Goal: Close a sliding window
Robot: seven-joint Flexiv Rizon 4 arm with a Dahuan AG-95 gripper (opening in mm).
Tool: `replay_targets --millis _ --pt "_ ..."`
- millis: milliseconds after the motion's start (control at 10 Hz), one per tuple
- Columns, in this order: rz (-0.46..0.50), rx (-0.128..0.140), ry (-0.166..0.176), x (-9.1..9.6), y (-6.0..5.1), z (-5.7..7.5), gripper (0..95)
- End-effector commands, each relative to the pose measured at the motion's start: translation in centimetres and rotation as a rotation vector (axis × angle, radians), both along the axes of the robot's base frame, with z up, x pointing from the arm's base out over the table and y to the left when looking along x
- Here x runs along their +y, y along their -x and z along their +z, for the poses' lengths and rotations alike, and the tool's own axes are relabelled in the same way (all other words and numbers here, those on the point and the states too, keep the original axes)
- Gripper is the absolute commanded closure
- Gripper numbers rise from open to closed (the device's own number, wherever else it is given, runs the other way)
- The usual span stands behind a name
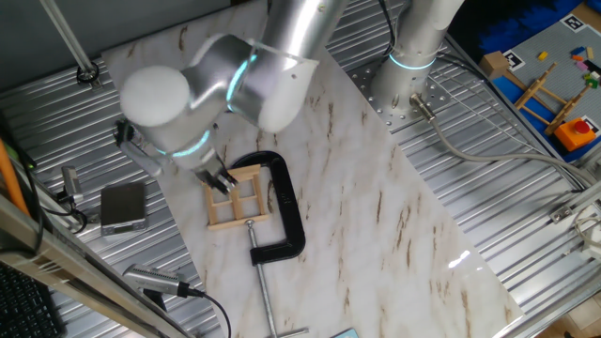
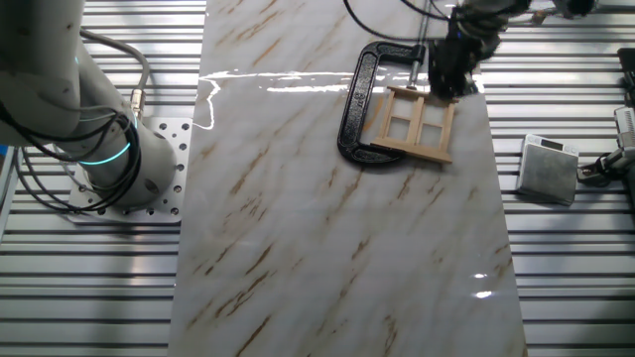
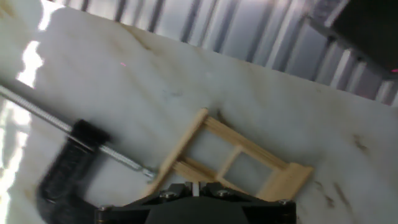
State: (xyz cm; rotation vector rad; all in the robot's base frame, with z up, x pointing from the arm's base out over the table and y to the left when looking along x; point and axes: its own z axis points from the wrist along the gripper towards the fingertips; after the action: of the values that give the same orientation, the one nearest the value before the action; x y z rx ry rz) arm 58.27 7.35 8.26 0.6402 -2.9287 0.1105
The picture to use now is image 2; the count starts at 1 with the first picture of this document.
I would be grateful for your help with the wooden sliding window sash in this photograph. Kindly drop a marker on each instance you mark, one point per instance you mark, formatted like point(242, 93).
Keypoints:
point(416, 124)

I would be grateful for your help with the black device at table edge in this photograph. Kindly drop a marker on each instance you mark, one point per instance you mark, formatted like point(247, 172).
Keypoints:
point(628, 67)

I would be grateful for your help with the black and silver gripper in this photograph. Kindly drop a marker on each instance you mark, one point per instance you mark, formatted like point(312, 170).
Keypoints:
point(466, 44)

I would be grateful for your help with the silver digital scale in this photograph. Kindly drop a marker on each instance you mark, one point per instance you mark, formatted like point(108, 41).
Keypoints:
point(546, 171)

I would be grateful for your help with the silver ribbed camera on mount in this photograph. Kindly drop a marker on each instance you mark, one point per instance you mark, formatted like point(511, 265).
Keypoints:
point(626, 126)

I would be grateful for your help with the perforated metal robot base plate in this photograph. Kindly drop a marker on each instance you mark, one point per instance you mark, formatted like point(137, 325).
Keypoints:
point(171, 168)

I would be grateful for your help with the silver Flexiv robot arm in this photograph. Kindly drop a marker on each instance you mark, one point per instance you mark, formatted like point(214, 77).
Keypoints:
point(44, 84)

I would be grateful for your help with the wooden window frame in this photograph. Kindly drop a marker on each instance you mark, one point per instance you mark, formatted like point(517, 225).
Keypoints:
point(412, 151)

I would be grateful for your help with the marble pattern board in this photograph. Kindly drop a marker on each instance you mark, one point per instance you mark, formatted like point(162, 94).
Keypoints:
point(317, 238)

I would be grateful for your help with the silver flexible metal conduit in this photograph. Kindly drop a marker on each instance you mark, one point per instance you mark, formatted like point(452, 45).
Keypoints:
point(354, 114)

